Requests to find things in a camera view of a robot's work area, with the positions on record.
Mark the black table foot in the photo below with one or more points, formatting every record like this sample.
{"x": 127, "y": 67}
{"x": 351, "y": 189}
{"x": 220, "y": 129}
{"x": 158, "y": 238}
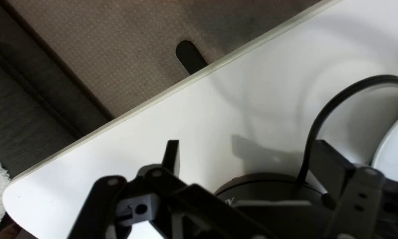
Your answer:
{"x": 189, "y": 58}

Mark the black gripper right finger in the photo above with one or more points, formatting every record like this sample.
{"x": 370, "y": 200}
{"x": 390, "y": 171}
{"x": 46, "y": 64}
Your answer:
{"x": 366, "y": 200}

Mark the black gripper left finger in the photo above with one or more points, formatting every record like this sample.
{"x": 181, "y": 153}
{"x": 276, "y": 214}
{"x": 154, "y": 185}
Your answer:
{"x": 119, "y": 213}

